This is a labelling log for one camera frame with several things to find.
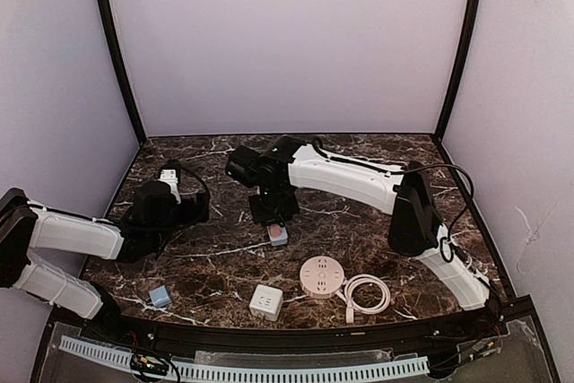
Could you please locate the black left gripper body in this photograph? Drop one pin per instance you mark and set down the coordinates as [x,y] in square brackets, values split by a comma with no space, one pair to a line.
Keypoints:
[195,208]

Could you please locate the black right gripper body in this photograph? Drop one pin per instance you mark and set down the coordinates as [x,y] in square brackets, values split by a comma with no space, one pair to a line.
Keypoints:
[273,212]

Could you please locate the small pink plug adapter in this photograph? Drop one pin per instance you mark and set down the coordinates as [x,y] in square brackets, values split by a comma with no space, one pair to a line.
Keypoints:
[276,230]

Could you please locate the light blue power strip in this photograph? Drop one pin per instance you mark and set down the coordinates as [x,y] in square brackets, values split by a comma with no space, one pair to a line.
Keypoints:
[278,241]

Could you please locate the small blue plug adapter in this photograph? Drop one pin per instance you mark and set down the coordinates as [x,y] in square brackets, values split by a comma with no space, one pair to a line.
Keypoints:
[160,297]

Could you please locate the white cube socket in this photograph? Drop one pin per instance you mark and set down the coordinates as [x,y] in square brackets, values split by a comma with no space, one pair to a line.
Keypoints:
[266,302]

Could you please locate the round pink socket hub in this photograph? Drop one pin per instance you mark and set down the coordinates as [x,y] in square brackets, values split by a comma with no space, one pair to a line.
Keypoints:
[321,277]

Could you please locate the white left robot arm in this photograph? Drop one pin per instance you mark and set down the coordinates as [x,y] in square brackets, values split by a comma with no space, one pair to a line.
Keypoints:
[27,226]

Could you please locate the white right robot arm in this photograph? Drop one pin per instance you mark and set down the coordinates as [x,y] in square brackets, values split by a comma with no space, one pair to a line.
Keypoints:
[416,228]

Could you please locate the white slotted cable duct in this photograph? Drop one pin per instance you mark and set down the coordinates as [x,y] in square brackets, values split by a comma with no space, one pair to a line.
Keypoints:
[184,371]

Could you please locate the black left frame post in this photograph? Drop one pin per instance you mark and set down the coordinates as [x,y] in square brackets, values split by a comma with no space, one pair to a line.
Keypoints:
[119,67]

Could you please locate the black frame post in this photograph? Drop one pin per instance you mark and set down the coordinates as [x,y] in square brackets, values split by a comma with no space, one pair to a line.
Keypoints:
[119,67]
[455,79]

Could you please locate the black front frame rail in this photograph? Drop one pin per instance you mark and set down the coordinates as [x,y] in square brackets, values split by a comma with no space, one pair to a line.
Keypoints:
[430,335]

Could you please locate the black right frame post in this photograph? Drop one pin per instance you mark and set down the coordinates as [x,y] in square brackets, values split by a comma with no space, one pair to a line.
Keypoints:
[455,79]

